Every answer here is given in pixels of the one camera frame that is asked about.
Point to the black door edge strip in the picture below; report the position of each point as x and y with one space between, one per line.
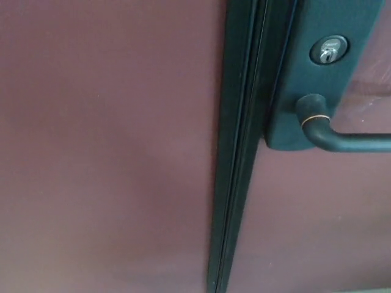
232 152
259 107

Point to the silver lock cylinder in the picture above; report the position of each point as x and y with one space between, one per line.
329 53

